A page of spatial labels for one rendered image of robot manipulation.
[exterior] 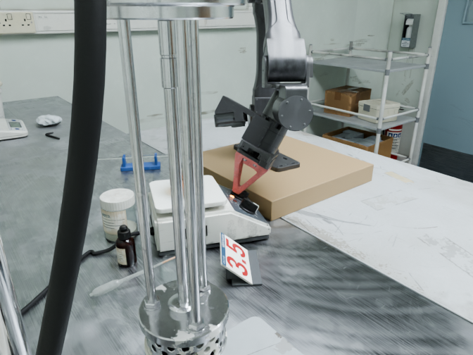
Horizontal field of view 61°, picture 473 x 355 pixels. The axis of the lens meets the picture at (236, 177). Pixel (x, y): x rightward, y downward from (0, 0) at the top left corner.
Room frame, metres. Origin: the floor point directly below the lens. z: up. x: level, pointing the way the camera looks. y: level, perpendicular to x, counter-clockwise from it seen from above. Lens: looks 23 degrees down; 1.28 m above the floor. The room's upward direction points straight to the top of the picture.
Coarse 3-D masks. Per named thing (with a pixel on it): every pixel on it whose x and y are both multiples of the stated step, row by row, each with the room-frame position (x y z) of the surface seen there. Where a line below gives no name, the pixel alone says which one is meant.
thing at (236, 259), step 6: (228, 240) 0.56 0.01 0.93; (228, 246) 0.54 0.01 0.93; (234, 246) 0.56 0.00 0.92; (240, 246) 0.57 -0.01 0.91; (228, 252) 0.52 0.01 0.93; (234, 252) 0.54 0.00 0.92; (240, 252) 0.55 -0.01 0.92; (228, 258) 0.51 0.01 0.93; (234, 258) 0.52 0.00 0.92; (240, 258) 0.53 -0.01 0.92; (228, 264) 0.49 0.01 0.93; (234, 264) 0.50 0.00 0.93; (240, 264) 0.51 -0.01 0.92; (246, 264) 0.53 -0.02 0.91; (234, 270) 0.49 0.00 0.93; (240, 270) 0.50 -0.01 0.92; (246, 270) 0.51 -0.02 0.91; (246, 276) 0.49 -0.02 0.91
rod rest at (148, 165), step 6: (156, 156) 0.96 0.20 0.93; (144, 162) 0.98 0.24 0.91; (150, 162) 0.98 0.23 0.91; (156, 162) 0.96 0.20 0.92; (120, 168) 0.94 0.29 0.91; (126, 168) 0.94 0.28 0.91; (132, 168) 0.94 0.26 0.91; (144, 168) 0.95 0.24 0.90; (150, 168) 0.95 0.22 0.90; (156, 168) 0.95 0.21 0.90
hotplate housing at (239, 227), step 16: (208, 208) 0.60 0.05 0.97; (224, 208) 0.60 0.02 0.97; (160, 224) 0.56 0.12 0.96; (208, 224) 0.58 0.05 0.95; (224, 224) 0.59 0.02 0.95; (240, 224) 0.59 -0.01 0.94; (256, 224) 0.60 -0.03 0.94; (160, 240) 0.56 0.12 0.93; (208, 240) 0.58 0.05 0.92; (240, 240) 0.60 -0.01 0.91
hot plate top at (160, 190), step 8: (208, 176) 0.70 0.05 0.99; (152, 184) 0.66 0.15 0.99; (160, 184) 0.66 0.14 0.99; (168, 184) 0.66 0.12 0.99; (208, 184) 0.66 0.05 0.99; (216, 184) 0.66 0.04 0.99; (152, 192) 0.62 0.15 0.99; (160, 192) 0.62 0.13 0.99; (168, 192) 0.62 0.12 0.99; (208, 192) 0.62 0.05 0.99; (216, 192) 0.62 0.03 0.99; (160, 200) 0.59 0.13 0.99; (168, 200) 0.59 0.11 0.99; (208, 200) 0.59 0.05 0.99; (216, 200) 0.59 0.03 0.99; (224, 200) 0.59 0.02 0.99; (160, 208) 0.56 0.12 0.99; (168, 208) 0.57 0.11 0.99
